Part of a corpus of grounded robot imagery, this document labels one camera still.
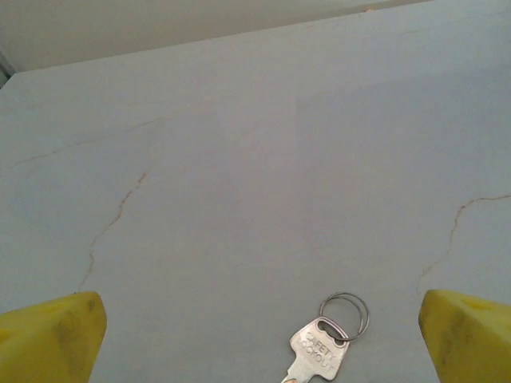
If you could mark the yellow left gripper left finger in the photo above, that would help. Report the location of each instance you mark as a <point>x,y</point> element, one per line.
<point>48,343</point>

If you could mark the silver safety lockout key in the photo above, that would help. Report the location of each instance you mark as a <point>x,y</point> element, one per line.
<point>315,351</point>

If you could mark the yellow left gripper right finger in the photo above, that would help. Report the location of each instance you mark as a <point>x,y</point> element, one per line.
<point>471,343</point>

